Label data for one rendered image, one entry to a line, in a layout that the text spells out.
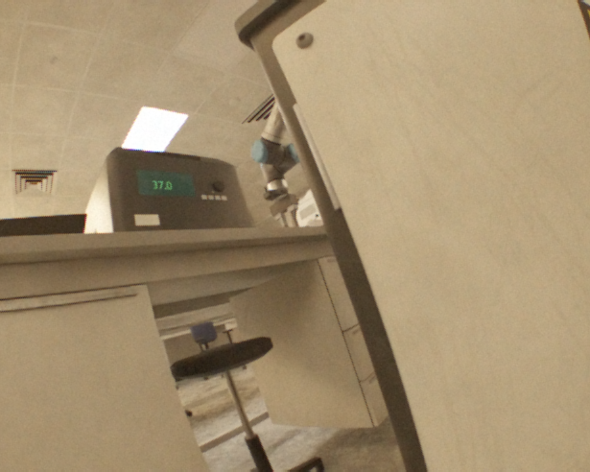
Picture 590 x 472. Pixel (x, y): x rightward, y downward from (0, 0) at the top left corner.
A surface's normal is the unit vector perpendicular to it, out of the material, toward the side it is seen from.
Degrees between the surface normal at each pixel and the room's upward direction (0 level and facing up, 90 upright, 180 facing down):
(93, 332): 90
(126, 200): 90
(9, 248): 90
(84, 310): 90
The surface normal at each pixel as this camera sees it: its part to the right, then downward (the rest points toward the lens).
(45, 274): 0.69, -0.38
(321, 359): -0.65, 0.04
